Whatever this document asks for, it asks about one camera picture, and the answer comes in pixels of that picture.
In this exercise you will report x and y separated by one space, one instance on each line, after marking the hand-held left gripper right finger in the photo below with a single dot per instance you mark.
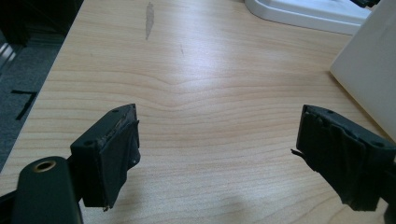
339 155

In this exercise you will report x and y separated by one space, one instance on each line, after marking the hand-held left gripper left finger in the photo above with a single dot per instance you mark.
106 155

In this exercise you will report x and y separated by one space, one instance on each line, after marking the white box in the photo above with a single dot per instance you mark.
370 62

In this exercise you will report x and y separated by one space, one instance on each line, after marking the white plastic tray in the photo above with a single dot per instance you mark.
311 12

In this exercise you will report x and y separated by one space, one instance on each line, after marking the small black object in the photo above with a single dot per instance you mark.
364 2

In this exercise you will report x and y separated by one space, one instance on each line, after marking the dark cabinet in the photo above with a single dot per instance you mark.
34 15

